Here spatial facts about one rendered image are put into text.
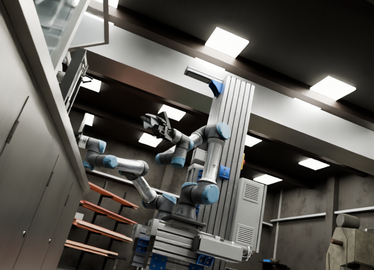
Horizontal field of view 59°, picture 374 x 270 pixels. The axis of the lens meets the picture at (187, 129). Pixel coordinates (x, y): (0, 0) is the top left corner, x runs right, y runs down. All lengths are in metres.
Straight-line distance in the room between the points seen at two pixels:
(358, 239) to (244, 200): 6.29
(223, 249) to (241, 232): 0.38
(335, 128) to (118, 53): 4.14
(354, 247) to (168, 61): 5.67
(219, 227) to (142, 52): 3.76
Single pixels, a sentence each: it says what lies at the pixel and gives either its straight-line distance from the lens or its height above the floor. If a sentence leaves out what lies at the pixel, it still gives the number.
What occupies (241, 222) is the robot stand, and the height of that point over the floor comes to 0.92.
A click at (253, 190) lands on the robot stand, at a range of 2.43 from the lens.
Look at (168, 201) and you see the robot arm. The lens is 2.55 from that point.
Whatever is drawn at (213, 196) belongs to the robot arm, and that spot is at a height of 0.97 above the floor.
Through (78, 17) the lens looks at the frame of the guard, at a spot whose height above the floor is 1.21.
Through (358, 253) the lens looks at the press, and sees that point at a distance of 8.49.
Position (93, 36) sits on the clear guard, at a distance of 2.52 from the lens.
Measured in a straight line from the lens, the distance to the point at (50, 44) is 1.07.
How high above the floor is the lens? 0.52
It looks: 23 degrees up
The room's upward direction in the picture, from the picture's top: 14 degrees clockwise
